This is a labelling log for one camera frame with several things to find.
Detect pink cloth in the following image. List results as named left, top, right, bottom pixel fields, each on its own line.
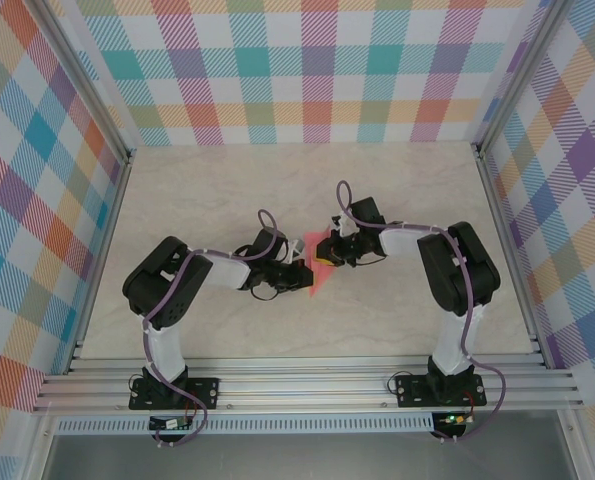
left=304, top=225, right=336, bottom=300

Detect grey metal lower panel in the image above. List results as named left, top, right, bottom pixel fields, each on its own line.
left=41, top=432, right=578, bottom=480

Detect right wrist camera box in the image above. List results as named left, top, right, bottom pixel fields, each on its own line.
left=330, top=214, right=359, bottom=239

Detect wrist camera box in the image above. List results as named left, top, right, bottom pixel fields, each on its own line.
left=286, top=238, right=309, bottom=264
left=330, top=214, right=359, bottom=239

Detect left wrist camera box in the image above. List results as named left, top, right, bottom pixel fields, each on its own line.
left=286, top=238, right=309, bottom=264

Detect aluminium mounting rail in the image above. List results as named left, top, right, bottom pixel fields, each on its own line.
left=31, top=353, right=586, bottom=415

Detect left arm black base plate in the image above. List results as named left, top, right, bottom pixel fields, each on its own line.
left=128, top=377, right=222, bottom=411

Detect aluminium side rail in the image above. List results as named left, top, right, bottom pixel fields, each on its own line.
left=472, top=144, right=552, bottom=370
left=65, top=149, right=135, bottom=375

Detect slotted grey cable tray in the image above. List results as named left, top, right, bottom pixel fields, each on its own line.
left=55, top=418, right=436, bottom=435

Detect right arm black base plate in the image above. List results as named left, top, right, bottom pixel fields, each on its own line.
left=395, top=374, right=488, bottom=409

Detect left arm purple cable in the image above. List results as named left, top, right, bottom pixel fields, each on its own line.
left=142, top=208, right=279, bottom=448

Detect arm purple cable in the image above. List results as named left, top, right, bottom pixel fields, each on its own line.
left=335, top=179, right=509, bottom=444
left=142, top=208, right=279, bottom=448

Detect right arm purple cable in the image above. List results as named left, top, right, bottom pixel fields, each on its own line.
left=335, top=179, right=509, bottom=444

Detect aluminium corner post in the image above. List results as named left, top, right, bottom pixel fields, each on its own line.
left=470, top=0, right=574, bottom=161
left=30, top=0, right=134, bottom=164

